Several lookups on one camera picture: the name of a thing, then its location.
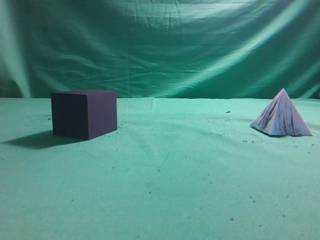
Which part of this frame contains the white purple marbled square pyramid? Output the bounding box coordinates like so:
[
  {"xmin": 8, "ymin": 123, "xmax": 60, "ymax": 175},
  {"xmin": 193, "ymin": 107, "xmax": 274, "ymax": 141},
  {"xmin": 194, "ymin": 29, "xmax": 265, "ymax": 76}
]
[{"xmin": 250, "ymin": 89, "xmax": 312, "ymax": 137}]

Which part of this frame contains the green table cloth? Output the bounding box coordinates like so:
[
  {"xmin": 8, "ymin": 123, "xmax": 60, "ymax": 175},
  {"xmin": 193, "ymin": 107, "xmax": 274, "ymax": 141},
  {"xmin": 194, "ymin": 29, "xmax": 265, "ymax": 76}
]
[{"xmin": 0, "ymin": 98, "xmax": 320, "ymax": 240}]

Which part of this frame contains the green backdrop cloth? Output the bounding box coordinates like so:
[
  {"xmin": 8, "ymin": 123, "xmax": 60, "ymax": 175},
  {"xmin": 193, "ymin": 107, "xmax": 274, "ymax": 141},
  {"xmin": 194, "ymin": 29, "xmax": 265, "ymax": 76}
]
[{"xmin": 0, "ymin": 0, "xmax": 320, "ymax": 99}]

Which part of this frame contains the dark purple cube block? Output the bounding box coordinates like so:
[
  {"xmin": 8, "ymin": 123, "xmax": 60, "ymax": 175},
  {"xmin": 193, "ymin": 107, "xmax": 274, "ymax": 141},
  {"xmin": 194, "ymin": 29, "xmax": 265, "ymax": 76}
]
[{"xmin": 51, "ymin": 89, "xmax": 118, "ymax": 140}]

